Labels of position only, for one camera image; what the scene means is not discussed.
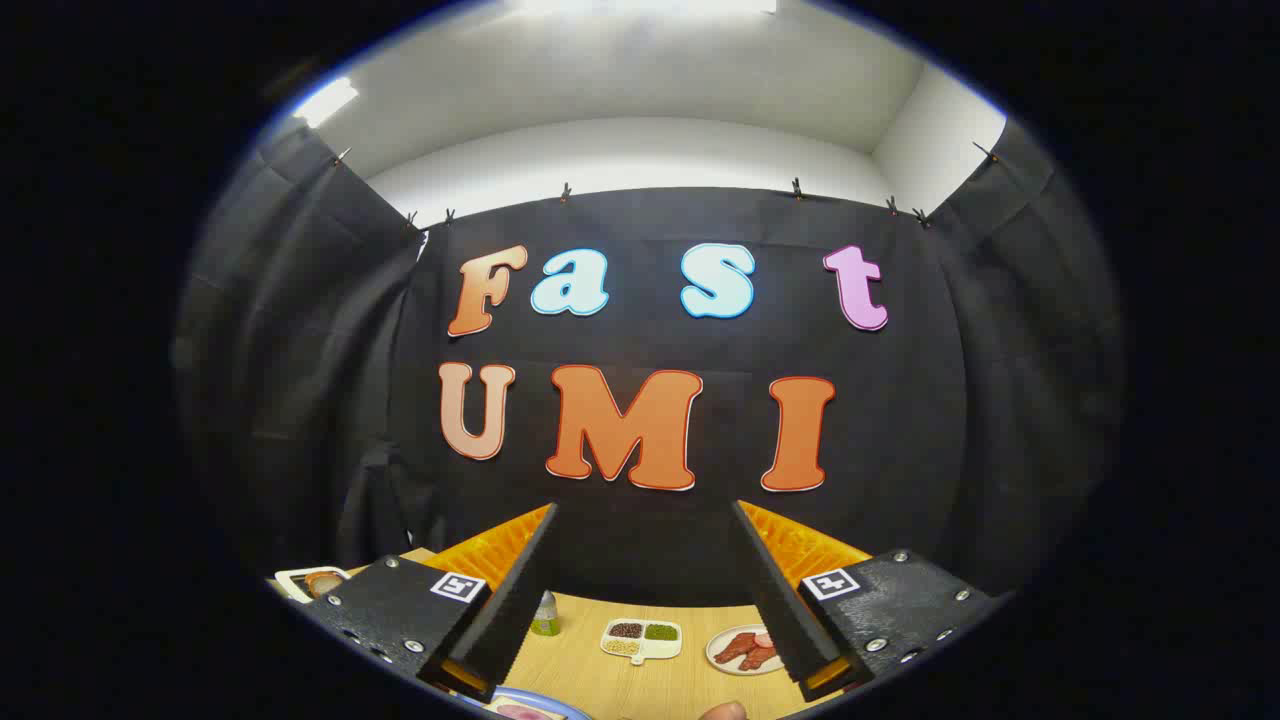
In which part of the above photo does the white oval meat plate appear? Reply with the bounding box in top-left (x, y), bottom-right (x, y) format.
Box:
top-left (705, 624), bottom-right (786, 677)

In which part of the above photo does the cream white toaster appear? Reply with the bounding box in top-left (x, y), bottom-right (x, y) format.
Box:
top-left (275, 565), bottom-right (351, 604)

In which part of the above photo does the ceiling light panel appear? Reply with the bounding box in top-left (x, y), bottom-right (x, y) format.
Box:
top-left (292, 77), bottom-right (360, 129)

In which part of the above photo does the row of black cloth clips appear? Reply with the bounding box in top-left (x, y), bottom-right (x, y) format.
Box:
top-left (335, 140), bottom-right (1001, 231)

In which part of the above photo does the blue round plate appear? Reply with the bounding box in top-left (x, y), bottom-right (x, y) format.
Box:
top-left (487, 686), bottom-right (593, 720)

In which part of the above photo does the white divided dish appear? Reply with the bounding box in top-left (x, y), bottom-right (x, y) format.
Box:
top-left (600, 618), bottom-right (684, 666)

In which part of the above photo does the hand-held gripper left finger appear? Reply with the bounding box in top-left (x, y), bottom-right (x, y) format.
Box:
top-left (298, 503), bottom-right (559, 704)

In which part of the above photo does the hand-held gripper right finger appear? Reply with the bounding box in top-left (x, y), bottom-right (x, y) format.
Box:
top-left (730, 500), bottom-right (1006, 704)

